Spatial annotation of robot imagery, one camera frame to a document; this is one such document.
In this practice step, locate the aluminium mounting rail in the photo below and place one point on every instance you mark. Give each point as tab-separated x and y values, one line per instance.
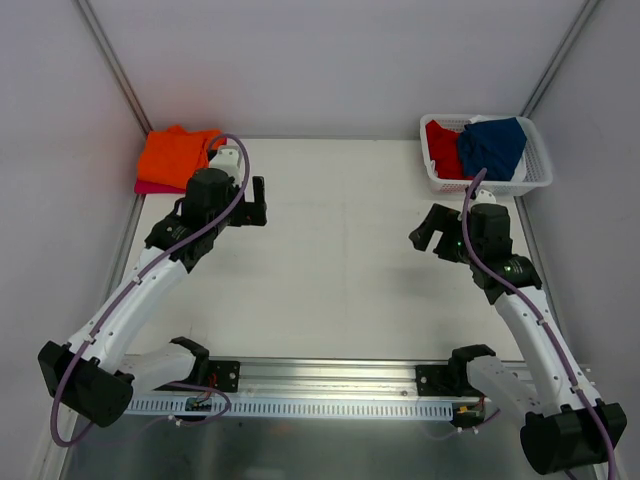
301	379

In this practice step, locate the white slotted cable duct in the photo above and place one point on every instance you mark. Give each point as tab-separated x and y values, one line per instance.
191	406

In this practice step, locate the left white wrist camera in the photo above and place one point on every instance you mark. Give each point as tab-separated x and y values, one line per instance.
227	159

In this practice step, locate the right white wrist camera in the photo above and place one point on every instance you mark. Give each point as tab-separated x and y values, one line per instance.
483	196

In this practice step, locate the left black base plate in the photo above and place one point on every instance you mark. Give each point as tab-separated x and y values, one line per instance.
222	375

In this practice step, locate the pink folded t shirt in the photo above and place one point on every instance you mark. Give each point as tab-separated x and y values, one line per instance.
150	188

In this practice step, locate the blue t shirt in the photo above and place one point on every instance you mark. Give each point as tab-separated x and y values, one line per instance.
492	147

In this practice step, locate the white plastic basket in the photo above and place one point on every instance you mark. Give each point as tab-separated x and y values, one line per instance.
534	170

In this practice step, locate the red t shirt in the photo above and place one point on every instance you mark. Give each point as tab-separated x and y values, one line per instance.
443	151

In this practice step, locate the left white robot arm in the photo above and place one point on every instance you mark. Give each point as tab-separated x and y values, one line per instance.
90	373

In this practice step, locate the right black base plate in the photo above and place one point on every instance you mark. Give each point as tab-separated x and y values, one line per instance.
437	380

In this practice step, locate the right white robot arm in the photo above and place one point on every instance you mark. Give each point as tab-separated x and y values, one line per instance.
563	421

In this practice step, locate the orange folded t shirt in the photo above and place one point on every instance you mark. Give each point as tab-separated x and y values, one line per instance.
172	156

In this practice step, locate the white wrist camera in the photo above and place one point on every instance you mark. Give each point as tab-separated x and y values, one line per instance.
483	196
227	159

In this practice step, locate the white t shirt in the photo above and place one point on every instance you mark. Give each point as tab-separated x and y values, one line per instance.
480	120

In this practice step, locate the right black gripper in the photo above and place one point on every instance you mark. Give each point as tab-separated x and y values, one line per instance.
445	238

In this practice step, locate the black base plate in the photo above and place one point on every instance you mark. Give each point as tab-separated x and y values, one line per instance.
437	380
222	375

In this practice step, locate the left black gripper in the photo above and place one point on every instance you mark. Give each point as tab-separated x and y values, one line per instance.
251	211

